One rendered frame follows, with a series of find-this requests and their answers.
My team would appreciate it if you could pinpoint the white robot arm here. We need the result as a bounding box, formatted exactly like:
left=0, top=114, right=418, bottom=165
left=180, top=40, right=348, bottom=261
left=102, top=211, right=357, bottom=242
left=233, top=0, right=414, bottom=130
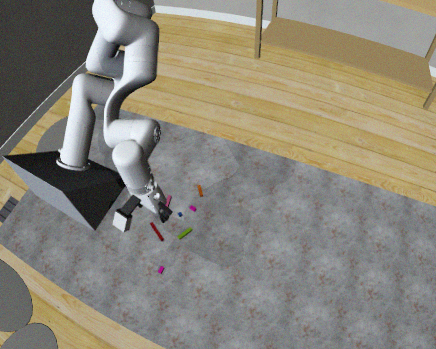
left=56, top=0, right=161, bottom=194

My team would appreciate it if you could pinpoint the lime green rod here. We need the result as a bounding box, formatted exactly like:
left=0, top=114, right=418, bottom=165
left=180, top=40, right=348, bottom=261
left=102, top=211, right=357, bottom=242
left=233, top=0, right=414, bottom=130
left=178, top=228, right=193, bottom=240

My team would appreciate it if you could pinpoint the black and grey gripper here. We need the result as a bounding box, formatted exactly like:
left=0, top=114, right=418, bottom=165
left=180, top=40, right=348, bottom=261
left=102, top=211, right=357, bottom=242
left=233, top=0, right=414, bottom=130
left=128, top=180, right=173, bottom=223

